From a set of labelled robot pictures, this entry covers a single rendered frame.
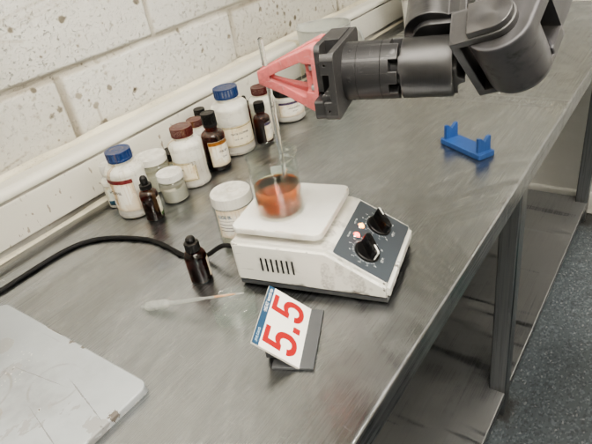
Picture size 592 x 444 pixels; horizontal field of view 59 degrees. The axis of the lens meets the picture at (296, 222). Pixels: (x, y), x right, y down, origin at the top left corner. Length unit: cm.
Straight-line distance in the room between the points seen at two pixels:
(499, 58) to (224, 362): 41
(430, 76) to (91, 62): 68
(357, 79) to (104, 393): 41
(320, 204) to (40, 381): 38
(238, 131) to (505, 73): 63
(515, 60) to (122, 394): 49
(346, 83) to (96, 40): 60
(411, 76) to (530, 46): 10
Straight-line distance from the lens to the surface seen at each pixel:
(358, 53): 54
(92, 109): 103
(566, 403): 155
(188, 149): 94
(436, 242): 73
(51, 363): 69
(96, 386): 63
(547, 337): 169
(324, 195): 68
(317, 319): 62
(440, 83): 52
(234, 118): 102
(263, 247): 64
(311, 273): 63
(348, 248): 63
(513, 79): 52
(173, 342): 65
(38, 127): 98
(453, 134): 99
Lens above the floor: 117
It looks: 32 degrees down
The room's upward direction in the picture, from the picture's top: 10 degrees counter-clockwise
